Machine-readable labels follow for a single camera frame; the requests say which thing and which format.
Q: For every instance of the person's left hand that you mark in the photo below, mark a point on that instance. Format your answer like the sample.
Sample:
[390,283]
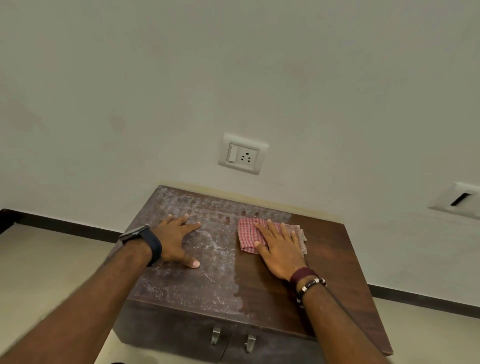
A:
[172,240]

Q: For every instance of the person's right hand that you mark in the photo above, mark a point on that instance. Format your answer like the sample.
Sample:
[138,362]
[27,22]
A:
[285,258]

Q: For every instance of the red checked cleaning cloth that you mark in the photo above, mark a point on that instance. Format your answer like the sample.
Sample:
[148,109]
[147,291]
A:
[247,236]

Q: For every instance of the brown wooden cabinet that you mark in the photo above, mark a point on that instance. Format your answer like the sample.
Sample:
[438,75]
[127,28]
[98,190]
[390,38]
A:
[330,262]

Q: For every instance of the person's left forearm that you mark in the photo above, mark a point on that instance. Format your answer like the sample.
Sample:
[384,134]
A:
[86,307]

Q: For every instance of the person's right forearm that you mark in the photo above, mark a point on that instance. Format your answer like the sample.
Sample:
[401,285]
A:
[337,330]

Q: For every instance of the black smartwatch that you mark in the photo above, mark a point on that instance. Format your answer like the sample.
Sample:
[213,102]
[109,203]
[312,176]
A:
[153,243]

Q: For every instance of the maroon thread wristband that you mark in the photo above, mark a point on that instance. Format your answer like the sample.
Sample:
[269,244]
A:
[302,275]

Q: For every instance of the small white switch socket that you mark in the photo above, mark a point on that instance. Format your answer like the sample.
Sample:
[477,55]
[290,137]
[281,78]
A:
[243,153]

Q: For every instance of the wide white switch socket panel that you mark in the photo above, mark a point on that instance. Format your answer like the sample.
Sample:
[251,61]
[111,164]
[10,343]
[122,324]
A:
[442,202]

